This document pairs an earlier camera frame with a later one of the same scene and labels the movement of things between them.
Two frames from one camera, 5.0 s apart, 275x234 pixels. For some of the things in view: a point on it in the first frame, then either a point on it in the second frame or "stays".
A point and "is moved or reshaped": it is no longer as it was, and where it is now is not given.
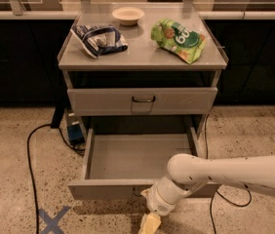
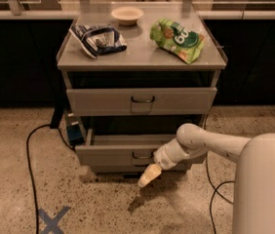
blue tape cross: (53, 223) stays
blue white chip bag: (97, 40) stays
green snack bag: (185, 43) stays
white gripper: (157, 203) -> (165, 159)
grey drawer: (119, 163) is moved or reshaped
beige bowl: (128, 16) stays
